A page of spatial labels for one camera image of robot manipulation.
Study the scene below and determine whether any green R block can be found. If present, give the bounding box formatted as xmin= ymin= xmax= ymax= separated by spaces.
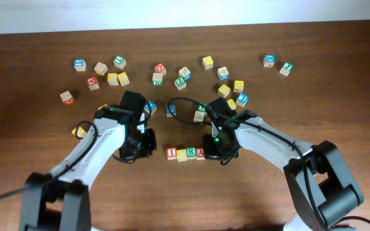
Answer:
xmin=186 ymin=147 xmax=197 ymax=159

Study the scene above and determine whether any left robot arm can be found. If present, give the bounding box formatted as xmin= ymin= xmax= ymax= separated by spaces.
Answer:
xmin=19 ymin=91 xmax=156 ymax=230

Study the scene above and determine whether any red block left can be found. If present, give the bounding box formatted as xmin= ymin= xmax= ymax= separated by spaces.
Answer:
xmin=87 ymin=77 xmax=100 ymax=90

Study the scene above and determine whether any yellow block upper left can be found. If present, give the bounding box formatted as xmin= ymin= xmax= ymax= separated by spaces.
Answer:
xmin=107 ymin=73 xmax=119 ymax=86

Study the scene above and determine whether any wooden leaf block blue side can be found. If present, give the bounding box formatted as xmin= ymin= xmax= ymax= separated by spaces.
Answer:
xmin=179 ymin=67 xmax=191 ymax=81

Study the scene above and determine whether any green Z block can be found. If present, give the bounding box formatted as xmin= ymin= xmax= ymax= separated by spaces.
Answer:
xmin=175 ymin=76 xmax=186 ymax=90

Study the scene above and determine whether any yellow C block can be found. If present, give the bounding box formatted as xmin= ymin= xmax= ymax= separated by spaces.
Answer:
xmin=177 ymin=149 xmax=188 ymax=162

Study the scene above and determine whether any green V block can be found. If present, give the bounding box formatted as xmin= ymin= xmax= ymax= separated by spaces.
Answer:
xmin=198 ymin=104 xmax=207 ymax=113

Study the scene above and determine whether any blue I block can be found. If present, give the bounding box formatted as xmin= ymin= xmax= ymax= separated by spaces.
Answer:
xmin=236 ymin=93 xmax=249 ymax=107

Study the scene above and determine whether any yellow block top centre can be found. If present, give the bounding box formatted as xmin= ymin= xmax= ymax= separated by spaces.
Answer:
xmin=202 ymin=56 xmax=214 ymax=70

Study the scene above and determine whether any wooden picture block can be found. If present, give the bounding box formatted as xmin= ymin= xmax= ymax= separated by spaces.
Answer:
xmin=193 ymin=111 xmax=206 ymax=123

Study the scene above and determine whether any blue S block top-left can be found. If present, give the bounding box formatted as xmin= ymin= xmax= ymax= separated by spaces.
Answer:
xmin=73 ymin=59 xmax=87 ymax=72

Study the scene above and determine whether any red I block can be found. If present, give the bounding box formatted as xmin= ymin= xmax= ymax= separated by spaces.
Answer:
xmin=166 ymin=148 xmax=177 ymax=160

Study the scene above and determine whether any green L block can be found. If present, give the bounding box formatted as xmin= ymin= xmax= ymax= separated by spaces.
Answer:
xmin=113 ymin=55 xmax=127 ymax=69

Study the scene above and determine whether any blue F block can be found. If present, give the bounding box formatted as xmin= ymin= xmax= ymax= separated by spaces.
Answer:
xmin=144 ymin=101 xmax=157 ymax=115

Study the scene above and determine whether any yellow block right cluster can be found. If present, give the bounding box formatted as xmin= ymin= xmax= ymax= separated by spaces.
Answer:
xmin=218 ymin=84 xmax=231 ymax=98

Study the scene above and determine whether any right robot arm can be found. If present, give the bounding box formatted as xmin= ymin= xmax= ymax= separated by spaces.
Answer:
xmin=203 ymin=98 xmax=364 ymax=230

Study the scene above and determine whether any yellow block right upper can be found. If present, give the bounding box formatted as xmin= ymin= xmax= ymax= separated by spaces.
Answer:
xmin=233 ymin=80 xmax=244 ymax=93

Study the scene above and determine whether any green J block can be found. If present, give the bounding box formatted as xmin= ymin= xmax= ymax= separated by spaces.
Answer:
xmin=279 ymin=62 xmax=294 ymax=76

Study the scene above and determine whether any red A block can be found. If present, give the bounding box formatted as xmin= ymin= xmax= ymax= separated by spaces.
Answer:
xmin=196 ymin=148 xmax=205 ymax=160

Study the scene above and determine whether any blue P block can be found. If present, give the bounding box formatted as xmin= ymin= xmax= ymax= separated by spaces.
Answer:
xmin=166 ymin=105 xmax=177 ymax=117

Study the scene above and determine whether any plain wooden block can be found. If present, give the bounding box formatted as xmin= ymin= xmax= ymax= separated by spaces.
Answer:
xmin=94 ymin=62 xmax=108 ymax=76

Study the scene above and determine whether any wooden block green side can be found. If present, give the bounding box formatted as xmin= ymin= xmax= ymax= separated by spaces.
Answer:
xmin=152 ymin=73 xmax=163 ymax=86

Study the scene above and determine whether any wooden block blue D side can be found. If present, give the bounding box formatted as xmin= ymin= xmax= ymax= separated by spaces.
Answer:
xmin=217 ymin=67 xmax=229 ymax=81

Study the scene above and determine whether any red block top centre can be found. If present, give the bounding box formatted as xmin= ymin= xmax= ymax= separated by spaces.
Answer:
xmin=154 ymin=63 xmax=166 ymax=76

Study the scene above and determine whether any wooden block red side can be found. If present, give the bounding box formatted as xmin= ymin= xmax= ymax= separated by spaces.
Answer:
xmin=60 ymin=90 xmax=75 ymax=105

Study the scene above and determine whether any yellow block right lower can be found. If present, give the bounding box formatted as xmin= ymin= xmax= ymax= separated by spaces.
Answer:
xmin=227 ymin=99 xmax=236 ymax=110

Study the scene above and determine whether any blue X block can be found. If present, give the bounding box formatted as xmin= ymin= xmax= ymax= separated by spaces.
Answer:
xmin=263 ymin=54 xmax=276 ymax=68

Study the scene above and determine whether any yellow block far left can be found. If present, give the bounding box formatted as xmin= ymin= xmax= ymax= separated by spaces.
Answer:
xmin=71 ymin=127 xmax=87 ymax=140

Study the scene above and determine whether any yellow block beside it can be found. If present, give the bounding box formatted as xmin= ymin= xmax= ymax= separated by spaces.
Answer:
xmin=117 ymin=72 xmax=130 ymax=86

